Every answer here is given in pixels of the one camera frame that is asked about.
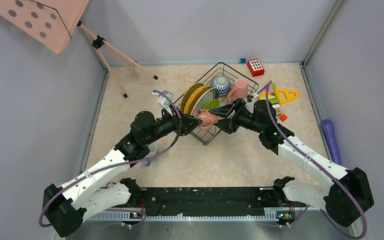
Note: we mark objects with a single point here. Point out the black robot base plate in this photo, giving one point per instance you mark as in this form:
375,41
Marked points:
205,201

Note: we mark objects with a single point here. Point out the pink dotted board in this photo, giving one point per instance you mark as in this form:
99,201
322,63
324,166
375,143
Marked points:
50,22

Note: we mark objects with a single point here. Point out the orange toy block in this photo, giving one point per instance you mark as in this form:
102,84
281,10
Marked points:
283,117

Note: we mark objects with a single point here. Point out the yellow polka dot plate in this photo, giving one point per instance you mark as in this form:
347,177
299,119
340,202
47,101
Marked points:
193,98

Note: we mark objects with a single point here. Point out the pink tripod stand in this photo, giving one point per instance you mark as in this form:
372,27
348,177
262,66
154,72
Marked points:
99,43

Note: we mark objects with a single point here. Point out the grey white mug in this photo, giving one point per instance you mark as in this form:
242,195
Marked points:
153,149

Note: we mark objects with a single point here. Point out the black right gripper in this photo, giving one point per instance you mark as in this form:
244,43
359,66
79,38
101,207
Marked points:
229,125

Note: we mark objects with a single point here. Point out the white plate teal rim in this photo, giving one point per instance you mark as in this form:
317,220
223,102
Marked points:
205,98

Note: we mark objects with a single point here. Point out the purple handle tool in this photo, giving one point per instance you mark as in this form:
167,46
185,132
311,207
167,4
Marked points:
329,133

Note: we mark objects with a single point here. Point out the red patterned bowl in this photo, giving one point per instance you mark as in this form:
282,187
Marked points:
222,84

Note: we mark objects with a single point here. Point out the small pink mug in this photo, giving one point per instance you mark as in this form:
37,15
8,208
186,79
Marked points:
208,119

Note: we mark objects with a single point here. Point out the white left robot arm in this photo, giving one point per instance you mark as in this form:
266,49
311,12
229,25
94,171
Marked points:
63,205

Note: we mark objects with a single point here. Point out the large pink mug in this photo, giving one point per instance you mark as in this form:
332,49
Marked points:
238,91

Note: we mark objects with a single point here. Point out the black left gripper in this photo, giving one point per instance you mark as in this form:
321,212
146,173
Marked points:
189,123

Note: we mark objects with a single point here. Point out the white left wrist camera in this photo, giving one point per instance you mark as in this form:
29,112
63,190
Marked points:
163,101

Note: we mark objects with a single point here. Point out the colourful toy block stack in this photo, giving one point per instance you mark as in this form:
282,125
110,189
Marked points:
269,93

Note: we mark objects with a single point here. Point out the red toy block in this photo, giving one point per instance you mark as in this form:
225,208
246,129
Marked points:
255,67

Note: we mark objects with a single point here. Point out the wooden cross block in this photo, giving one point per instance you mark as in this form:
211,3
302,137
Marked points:
278,112

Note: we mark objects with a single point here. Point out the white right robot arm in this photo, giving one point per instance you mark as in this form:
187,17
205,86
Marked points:
343,194

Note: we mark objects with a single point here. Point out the lime green plate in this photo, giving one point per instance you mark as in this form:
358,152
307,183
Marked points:
213,104

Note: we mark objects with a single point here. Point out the yellow triangle toy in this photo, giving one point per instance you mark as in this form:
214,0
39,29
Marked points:
284,96

